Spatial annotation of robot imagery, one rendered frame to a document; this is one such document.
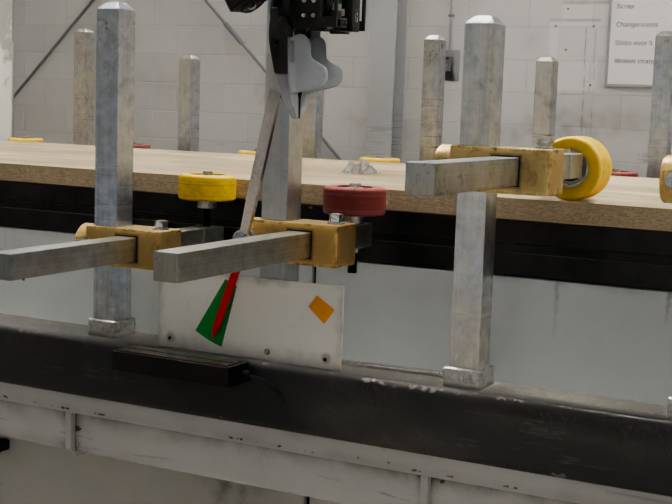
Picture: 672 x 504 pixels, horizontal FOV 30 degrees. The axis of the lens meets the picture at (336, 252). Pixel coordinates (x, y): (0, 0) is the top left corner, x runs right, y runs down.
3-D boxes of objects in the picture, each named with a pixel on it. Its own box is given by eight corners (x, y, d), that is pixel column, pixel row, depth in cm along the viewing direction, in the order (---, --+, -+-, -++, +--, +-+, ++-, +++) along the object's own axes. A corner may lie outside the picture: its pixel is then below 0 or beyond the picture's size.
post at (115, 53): (113, 376, 163) (119, 1, 157) (92, 373, 164) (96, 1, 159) (130, 372, 166) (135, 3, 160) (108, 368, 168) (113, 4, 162)
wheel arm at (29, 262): (11, 289, 138) (11, 250, 138) (-12, 286, 140) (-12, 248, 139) (223, 253, 177) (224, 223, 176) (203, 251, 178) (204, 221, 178)
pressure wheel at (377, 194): (366, 278, 155) (369, 186, 154) (309, 273, 159) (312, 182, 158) (393, 272, 163) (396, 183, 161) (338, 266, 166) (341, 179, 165)
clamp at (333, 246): (336, 269, 146) (337, 225, 145) (237, 259, 152) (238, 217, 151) (357, 264, 151) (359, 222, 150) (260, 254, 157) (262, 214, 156)
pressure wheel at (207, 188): (241, 256, 173) (243, 173, 172) (184, 257, 171) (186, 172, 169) (225, 249, 181) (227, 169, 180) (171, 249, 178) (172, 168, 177)
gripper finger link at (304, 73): (320, 120, 135) (323, 33, 134) (273, 118, 138) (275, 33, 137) (333, 120, 138) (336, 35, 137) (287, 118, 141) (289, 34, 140)
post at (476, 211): (474, 449, 141) (495, 15, 135) (445, 444, 142) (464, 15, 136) (485, 442, 144) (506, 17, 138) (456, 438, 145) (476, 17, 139)
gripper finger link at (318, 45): (333, 120, 138) (336, 35, 137) (287, 118, 141) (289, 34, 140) (346, 120, 141) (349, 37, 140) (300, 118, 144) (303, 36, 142)
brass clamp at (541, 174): (546, 197, 133) (549, 149, 132) (429, 189, 139) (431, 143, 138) (564, 194, 138) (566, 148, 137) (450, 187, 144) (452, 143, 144)
